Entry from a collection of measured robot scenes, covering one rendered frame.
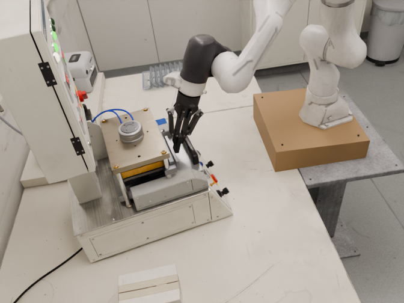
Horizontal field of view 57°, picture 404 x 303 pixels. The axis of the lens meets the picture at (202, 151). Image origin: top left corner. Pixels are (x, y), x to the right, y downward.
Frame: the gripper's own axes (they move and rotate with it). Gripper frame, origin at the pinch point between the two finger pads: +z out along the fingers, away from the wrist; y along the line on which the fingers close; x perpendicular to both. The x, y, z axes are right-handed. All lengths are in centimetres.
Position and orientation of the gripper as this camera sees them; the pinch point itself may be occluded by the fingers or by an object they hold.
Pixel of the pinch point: (177, 142)
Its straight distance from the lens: 131.3
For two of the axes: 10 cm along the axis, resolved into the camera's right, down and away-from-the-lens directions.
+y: 9.1, -0.2, 4.0
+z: -2.3, 7.9, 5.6
